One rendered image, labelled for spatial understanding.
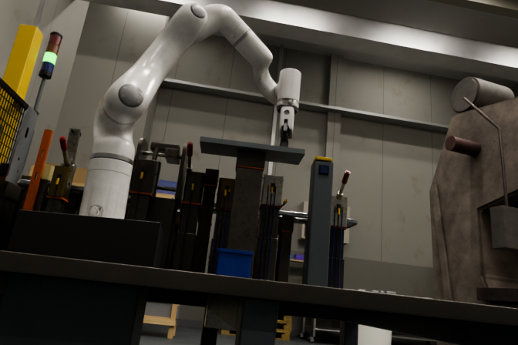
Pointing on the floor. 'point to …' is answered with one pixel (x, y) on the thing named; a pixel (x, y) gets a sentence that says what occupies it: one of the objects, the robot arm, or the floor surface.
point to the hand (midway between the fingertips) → (284, 148)
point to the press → (477, 199)
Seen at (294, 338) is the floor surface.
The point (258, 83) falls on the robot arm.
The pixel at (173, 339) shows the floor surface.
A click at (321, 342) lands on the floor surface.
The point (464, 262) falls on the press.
